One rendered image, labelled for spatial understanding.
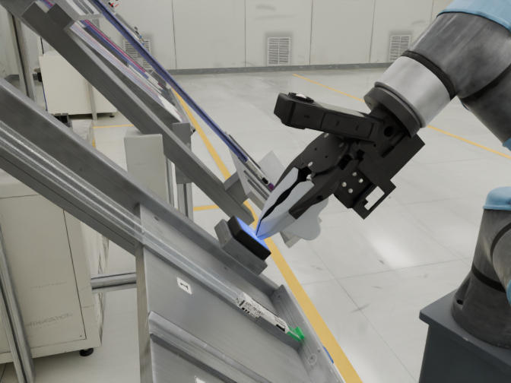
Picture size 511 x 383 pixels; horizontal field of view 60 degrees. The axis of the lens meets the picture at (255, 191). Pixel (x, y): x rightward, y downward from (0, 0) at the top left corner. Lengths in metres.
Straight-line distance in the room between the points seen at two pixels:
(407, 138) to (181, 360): 0.36
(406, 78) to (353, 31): 8.27
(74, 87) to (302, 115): 4.42
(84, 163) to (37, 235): 0.92
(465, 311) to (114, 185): 0.59
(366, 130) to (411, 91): 0.06
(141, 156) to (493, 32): 0.51
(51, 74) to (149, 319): 4.58
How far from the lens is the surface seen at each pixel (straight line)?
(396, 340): 1.65
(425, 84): 0.50
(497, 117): 0.56
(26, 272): 1.41
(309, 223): 0.51
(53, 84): 4.84
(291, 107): 0.46
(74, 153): 0.44
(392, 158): 0.53
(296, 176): 0.51
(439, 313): 0.85
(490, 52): 0.54
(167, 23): 7.86
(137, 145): 0.74
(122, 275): 1.36
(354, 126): 0.49
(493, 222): 0.75
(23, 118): 0.44
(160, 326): 0.29
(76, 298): 1.44
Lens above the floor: 1.03
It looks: 22 degrees down
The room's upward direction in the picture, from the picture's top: straight up
